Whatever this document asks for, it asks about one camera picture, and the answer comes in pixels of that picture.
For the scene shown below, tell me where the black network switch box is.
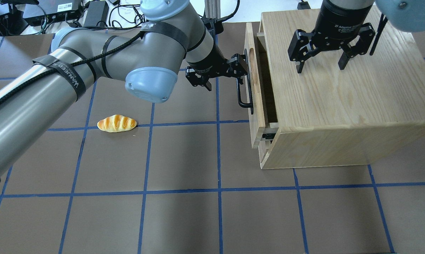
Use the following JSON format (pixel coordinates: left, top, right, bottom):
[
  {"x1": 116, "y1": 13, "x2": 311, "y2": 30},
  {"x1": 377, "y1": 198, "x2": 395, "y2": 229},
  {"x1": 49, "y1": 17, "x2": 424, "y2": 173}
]
[{"x1": 23, "y1": 0, "x2": 83, "y2": 26}]

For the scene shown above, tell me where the black power adapter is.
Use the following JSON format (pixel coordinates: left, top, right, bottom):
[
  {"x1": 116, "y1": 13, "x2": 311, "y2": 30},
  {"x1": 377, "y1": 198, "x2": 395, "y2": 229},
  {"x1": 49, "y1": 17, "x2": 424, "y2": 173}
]
[{"x1": 83, "y1": 0, "x2": 109, "y2": 28}]

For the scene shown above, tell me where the aluminium frame post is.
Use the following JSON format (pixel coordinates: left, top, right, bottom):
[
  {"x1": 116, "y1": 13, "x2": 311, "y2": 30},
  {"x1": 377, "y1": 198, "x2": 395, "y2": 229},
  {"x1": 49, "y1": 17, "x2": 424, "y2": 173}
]
[{"x1": 202, "y1": 0, "x2": 221, "y2": 27}]

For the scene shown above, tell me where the light wooden drawer cabinet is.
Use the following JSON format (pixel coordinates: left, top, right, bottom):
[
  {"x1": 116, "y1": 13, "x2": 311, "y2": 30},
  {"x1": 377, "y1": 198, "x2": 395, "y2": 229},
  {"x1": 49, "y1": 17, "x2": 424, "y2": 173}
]
[{"x1": 259, "y1": 9, "x2": 425, "y2": 169}]

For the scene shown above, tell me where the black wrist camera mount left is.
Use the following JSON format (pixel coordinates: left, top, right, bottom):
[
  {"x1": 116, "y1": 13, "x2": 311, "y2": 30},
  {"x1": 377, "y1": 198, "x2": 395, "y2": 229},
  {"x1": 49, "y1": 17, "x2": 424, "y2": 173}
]
[{"x1": 201, "y1": 17, "x2": 224, "y2": 38}]

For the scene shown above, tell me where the toy bread loaf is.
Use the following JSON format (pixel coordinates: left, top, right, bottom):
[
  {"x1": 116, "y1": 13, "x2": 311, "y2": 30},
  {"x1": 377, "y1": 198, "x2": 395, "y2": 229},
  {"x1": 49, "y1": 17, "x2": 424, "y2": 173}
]
[{"x1": 97, "y1": 114, "x2": 138, "y2": 133}]

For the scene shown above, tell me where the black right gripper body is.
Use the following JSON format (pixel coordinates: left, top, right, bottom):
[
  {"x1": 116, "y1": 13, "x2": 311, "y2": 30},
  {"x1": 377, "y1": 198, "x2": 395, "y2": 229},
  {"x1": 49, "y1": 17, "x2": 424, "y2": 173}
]
[{"x1": 287, "y1": 0, "x2": 375, "y2": 62}]

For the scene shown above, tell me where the black metal drawer handle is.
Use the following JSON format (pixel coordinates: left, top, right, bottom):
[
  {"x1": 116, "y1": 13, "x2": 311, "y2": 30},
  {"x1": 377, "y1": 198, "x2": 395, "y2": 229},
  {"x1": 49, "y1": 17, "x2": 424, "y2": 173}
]
[{"x1": 236, "y1": 49, "x2": 253, "y2": 115}]

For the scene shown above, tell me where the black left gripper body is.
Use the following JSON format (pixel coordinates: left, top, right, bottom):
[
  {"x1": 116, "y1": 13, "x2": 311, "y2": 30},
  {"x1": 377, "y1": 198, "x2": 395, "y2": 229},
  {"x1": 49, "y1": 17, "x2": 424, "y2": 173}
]
[{"x1": 185, "y1": 44, "x2": 234, "y2": 87}]

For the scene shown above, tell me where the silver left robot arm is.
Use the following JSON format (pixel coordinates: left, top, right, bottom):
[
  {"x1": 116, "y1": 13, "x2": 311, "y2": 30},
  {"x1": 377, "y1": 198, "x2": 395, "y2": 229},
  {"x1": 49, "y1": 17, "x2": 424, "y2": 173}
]
[{"x1": 0, "y1": 0, "x2": 249, "y2": 182}]

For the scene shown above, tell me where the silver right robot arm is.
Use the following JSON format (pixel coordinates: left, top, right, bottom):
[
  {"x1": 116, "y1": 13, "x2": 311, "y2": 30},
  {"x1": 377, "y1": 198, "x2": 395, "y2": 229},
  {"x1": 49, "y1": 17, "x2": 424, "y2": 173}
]
[{"x1": 287, "y1": 0, "x2": 425, "y2": 74}]

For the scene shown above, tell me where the wooden drawer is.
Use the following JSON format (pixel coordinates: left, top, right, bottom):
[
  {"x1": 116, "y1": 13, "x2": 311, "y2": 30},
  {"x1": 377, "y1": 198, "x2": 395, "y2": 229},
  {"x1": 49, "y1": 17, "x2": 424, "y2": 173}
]
[{"x1": 244, "y1": 23, "x2": 279, "y2": 151}]

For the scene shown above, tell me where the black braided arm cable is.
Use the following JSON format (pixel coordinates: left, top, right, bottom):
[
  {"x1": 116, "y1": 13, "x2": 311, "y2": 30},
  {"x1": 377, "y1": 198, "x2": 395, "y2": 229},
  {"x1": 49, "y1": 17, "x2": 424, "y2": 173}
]
[{"x1": 0, "y1": 23, "x2": 153, "y2": 115}]

